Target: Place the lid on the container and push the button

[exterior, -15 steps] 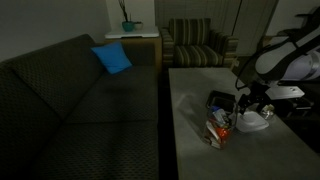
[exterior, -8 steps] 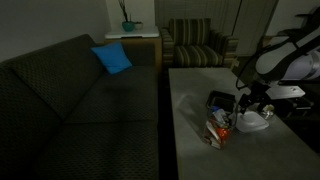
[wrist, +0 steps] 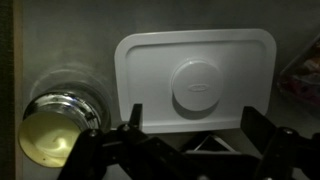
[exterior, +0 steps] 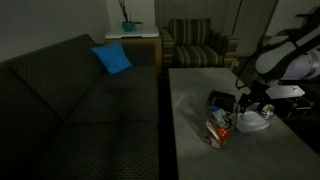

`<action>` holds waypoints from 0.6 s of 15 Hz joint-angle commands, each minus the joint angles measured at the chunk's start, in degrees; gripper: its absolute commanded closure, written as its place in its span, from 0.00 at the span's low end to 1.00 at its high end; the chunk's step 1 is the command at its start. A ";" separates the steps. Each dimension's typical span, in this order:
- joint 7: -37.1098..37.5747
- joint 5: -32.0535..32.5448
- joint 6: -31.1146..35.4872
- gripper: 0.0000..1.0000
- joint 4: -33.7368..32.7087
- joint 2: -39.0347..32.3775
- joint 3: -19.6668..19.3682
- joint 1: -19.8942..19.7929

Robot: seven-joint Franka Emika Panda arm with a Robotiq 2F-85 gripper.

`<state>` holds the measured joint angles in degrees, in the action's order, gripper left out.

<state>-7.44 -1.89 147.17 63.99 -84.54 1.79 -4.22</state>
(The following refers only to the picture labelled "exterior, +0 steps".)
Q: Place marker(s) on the teal plant pot with stems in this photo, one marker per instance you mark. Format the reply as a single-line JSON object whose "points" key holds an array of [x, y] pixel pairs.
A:
{"points": [[128, 26]]}

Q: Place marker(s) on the white board on side table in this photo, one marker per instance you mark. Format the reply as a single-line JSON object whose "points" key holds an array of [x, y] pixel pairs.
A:
{"points": [[140, 32]]}

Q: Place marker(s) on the window blinds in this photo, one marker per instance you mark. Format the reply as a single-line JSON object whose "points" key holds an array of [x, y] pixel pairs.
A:
{"points": [[196, 9]]}

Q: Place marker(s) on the dark patterned fabric sofa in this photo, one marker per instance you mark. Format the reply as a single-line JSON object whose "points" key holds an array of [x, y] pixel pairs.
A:
{"points": [[66, 110]]}

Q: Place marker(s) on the striped armchair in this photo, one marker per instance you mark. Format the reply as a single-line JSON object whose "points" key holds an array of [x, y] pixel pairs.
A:
{"points": [[196, 50]]}

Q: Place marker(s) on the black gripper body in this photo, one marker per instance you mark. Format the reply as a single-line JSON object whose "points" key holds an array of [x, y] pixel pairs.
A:
{"points": [[260, 91]]}

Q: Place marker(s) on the blue throw pillow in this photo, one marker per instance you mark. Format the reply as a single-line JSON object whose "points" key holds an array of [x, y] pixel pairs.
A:
{"points": [[112, 58]]}

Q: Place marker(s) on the clear container with snacks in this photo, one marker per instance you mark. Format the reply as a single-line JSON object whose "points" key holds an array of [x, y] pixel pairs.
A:
{"points": [[218, 130]]}

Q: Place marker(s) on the small white pot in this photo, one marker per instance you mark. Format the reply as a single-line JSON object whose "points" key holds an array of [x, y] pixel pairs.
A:
{"points": [[138, 25]]}

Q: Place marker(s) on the glass jar candle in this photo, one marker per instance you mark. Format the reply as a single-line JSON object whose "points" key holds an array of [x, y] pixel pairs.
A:
{"points": [[267, 110]]}

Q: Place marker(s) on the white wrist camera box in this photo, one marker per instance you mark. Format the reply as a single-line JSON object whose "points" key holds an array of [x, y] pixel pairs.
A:
{"points": [[286, 91]]}

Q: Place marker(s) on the wooden side table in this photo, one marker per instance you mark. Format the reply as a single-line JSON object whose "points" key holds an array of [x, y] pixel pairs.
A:
{"points": [[143, 50]]}

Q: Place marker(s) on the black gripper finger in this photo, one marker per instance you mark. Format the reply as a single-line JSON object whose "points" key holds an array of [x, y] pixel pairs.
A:
{"points": [[242, 100], [245, 108]]}

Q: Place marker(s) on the black low device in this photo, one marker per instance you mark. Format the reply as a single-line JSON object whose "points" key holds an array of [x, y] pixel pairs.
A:
{"points": [[303, 104]]}

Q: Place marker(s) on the white lid with round button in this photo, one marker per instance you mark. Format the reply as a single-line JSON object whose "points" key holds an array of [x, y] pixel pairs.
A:
{"points": [[251, 123]]}

